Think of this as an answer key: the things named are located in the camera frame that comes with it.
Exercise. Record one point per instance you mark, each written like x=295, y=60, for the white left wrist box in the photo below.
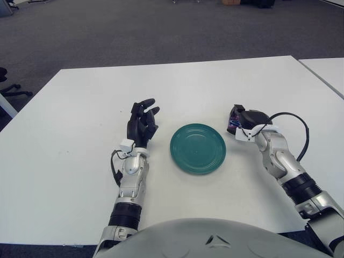
x=126, y=145

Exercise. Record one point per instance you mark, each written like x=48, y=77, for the white neighbouring table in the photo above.
x=328, y=72

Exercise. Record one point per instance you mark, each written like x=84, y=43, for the black office chair base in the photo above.
x=12, y=90

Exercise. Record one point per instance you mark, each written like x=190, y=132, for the purple blue gum pack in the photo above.
x=234, y=121

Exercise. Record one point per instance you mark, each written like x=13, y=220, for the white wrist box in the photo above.
x=126, y=145
x=243, y=135

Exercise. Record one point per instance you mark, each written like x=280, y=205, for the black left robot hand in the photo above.
x=138, y=130

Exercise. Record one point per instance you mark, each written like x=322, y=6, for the black bulky bag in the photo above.
x=259, y=3

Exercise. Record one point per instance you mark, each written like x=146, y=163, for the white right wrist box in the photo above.
x=243, y=135

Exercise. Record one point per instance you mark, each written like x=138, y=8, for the brown cardboard box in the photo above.
x=231, y=1

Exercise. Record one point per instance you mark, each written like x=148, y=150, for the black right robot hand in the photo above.
x=255, y=118

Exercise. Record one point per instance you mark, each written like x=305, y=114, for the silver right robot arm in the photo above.
x=279, y=158

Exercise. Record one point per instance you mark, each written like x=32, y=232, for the black chair casters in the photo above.
x=174, y=1

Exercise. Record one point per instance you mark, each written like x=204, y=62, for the grey robot torso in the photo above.
x=174, y=239

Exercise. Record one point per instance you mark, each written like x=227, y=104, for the white table leg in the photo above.
x=6, y=104

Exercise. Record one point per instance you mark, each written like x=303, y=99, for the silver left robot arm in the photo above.
x=131, y=182

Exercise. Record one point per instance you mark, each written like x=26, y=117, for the grey office furniture piece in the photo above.
x=4, y=3

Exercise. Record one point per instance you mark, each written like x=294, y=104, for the green round plate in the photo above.
x=198, y=149

